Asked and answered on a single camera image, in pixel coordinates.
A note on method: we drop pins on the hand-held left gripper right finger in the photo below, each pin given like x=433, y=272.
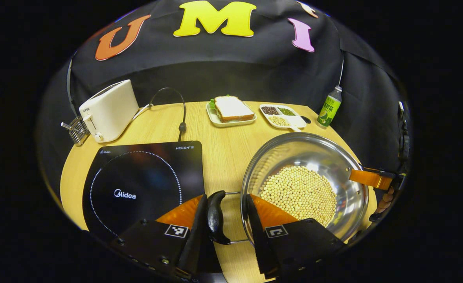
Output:
x=257, y=236

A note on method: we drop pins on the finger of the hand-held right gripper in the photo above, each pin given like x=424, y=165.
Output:
x=367, y=179
x=379, y=171

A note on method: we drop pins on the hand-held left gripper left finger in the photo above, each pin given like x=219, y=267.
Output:
x=196, y=236

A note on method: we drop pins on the stainless steel pot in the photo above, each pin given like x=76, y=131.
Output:
x=294, y=151

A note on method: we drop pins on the black induction cooktop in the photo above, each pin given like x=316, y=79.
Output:
x=145, y=173

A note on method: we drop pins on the black equipment stand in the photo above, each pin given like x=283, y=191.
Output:
x=403, y=141

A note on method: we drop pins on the pile of soybeans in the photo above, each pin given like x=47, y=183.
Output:
x=298, y=192

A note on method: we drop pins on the green drink bottle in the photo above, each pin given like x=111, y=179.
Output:
x=329, y=110

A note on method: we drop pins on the white divided bean tray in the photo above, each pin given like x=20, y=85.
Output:
x=294, y=122

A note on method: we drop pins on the white rectangular plate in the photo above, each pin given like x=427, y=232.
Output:
x=231, y=124

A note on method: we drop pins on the sandwich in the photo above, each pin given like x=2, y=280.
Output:
x=231, y=108

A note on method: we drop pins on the white toaster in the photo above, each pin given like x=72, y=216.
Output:
x=111, y=108

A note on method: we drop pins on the black backdrop cloth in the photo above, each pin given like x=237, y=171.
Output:
x=223, y=67

